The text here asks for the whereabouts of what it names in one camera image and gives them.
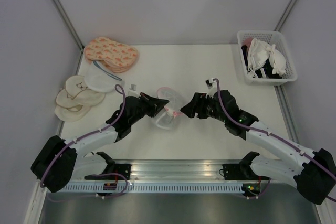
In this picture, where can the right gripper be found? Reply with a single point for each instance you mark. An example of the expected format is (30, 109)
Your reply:
(197, 105)

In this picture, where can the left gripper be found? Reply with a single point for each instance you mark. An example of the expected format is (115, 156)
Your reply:
(155, 105)

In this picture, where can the pink trimmed mesh laundry bag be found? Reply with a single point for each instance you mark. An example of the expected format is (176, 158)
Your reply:
(168, 118)

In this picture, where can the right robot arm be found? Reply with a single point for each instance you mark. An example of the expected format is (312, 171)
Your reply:
(240, 123)

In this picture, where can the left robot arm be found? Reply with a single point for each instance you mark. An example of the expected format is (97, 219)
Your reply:
(60, 160)

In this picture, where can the orange patterned laundry bags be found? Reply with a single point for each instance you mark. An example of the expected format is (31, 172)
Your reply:
(113, 55)

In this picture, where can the white blue trimmed mesh bag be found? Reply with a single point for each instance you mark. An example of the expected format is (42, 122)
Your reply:
(100, 79)

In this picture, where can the white bra in basket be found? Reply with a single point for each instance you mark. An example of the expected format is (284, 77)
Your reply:
(264, 60)

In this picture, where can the beige round laundry bags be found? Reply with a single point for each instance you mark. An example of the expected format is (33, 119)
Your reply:
(76, 99)

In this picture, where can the white plastic basket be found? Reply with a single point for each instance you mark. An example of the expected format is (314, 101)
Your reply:
(270, 37)

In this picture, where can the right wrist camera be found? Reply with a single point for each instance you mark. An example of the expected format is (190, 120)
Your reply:
(212, 86)

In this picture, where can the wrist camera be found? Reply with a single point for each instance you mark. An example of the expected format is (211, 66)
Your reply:
(132, 91)
(212, 86)

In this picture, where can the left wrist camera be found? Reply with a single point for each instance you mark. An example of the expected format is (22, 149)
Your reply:
(132, 91)

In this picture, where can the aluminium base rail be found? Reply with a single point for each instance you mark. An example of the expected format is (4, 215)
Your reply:
(170, 170)

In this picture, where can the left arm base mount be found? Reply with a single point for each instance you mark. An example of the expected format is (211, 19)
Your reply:
(111, 173)

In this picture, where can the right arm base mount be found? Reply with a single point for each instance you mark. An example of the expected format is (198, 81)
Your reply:
(235, 171)

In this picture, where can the white slotted cable duct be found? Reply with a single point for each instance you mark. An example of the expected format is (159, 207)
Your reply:
(174, 188)

